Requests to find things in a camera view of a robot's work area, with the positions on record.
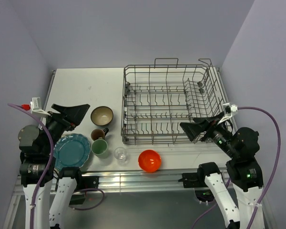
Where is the teal scalloped plate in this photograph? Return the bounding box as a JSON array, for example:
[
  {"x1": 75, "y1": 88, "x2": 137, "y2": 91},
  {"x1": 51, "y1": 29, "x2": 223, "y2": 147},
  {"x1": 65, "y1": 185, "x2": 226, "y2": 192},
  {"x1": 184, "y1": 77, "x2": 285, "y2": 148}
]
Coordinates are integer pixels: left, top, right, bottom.
[{"x1": 53, "y1": 134, "x2": 91, "y2": 171}]

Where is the blue floral ceramic bowl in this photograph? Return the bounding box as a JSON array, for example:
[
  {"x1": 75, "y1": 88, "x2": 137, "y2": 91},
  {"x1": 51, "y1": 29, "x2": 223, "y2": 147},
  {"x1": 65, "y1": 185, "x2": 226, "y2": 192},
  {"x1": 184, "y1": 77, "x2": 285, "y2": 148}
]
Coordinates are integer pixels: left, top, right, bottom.
[{"x1": 91, "y1": 106, "x2": 114, "y2": 126}]

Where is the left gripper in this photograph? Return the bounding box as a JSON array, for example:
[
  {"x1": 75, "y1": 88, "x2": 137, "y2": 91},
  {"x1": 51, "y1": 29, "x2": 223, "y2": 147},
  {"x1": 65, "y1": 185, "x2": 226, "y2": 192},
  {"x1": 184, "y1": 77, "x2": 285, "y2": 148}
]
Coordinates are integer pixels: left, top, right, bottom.
[{"x1": 41, "y1": 103, "x2": 89, "y2": 153}]

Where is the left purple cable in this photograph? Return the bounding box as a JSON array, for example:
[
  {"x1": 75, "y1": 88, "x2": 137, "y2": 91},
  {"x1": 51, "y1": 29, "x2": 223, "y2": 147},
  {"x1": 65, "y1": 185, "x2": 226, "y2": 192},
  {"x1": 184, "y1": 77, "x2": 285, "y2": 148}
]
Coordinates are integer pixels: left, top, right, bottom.
[{"x1": 7, "y1": 103, "x2": 55, "y2": 229}]

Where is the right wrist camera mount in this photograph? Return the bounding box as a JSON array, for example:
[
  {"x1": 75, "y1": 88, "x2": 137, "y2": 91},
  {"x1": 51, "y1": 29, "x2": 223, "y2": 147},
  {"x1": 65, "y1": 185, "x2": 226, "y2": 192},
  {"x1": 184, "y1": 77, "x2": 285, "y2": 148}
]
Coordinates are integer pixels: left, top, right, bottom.
[{"x1": 218, "y1": 103, "x2": 238, "y2": 124}]

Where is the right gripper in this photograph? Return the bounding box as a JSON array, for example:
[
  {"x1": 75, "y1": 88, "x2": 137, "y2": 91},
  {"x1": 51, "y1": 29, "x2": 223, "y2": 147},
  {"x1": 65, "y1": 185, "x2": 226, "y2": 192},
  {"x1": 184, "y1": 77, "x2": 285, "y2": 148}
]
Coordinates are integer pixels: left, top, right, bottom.
[{"x1": 179, "y1": 110, "x2": 238, "y2": 156}]

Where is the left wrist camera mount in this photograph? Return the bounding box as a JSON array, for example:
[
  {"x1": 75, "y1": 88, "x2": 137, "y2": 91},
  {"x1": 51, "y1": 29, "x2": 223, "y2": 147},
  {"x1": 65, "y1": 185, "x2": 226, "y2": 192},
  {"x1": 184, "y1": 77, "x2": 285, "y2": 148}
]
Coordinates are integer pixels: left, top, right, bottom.
[{"x1": 20, "y1": 97, "x2": 50, "y2": 118}]

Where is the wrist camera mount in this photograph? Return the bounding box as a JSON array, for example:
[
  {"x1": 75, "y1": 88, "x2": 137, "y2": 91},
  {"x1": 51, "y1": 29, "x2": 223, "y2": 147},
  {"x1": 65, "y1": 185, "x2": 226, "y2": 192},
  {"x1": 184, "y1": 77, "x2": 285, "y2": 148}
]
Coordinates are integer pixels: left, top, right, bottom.
[
  {"x1": 20, "y1": 97, "x2": 50, "y2": 118},
  {"x1": 218, "y1": 103, "x2": 238, "y2": 124}
]

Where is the green plastic cup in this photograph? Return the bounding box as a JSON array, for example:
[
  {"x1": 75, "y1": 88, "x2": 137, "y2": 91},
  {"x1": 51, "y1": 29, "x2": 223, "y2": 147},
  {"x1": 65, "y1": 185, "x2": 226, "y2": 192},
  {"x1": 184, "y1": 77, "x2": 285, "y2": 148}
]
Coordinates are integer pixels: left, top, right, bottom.
[{"x1": 91, "y1": 139, "x2": 109, "y2": 159}]

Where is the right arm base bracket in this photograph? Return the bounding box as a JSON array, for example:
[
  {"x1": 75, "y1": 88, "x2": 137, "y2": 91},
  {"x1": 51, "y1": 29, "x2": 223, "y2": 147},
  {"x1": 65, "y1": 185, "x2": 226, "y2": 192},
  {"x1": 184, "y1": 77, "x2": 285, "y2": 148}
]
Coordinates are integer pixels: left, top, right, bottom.
[{"x1": 178, "y1": 172, "x2": 201, "y2": 188}]

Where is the aluminium extrusion rail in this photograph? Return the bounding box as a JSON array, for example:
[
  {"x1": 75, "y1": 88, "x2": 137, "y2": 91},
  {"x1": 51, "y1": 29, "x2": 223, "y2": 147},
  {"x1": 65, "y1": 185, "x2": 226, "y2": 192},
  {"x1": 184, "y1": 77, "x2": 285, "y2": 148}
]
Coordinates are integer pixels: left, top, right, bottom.
[{"x1": 13, "y1": 167, "x2": 232, "y2": 195}]

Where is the dark brown mug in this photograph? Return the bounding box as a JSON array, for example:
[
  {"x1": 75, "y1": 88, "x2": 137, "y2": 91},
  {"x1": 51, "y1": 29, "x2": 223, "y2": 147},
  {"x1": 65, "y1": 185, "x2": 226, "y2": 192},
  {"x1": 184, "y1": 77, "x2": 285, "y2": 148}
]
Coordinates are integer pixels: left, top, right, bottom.
[{"x1": 91, "y1": 128, "x2": 109, "y2": 141}]

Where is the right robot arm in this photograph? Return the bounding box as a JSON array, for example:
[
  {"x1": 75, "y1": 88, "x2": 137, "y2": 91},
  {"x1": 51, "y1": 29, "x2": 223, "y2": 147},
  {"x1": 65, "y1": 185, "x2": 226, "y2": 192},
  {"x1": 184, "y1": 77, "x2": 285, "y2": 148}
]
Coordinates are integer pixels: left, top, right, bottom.
[{"x1": 180, "y1": 113, "x2": 265, "y2": 229}]

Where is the orange plastic bowl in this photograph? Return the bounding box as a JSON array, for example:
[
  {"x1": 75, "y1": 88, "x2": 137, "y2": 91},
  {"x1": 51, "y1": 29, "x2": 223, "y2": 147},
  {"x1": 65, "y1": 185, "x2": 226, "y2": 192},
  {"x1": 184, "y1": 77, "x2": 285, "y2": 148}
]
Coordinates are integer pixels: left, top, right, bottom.
[{"x1": 138, "y1": 149, "x2": 162, "y2": 173}]

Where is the clear plastic glass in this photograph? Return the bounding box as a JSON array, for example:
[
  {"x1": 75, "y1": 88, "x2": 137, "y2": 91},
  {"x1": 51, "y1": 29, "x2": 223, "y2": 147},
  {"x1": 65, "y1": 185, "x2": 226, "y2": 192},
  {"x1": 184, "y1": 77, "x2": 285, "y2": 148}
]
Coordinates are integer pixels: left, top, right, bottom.
[{"x1": 113, "y1": 147, "x2": 129, "y2": 165}]

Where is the grey wire dish rack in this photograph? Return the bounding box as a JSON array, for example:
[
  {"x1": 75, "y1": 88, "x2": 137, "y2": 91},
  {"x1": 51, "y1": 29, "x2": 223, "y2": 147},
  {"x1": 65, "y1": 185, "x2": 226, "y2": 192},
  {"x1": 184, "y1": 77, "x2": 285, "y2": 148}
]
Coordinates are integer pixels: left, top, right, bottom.
[{"x1": 121, "y1": 58, "x2": 226, "y2": 145}]

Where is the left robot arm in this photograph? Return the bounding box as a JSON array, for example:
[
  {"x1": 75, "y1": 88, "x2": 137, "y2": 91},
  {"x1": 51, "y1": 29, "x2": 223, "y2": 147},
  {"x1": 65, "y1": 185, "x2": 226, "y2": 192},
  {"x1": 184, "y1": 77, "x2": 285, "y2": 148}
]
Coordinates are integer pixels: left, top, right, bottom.
[{"x1": 18, "y1": 102, "x2": 90, "y2": 229}]

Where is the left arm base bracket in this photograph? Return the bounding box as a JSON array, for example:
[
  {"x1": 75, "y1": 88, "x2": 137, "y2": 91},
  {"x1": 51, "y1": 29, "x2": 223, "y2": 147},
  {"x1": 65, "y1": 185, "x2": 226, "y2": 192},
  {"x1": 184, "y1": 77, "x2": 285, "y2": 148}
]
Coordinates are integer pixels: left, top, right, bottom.
[{"x1": 80, "y1": 176, "x2": 99, "y2": 189}]

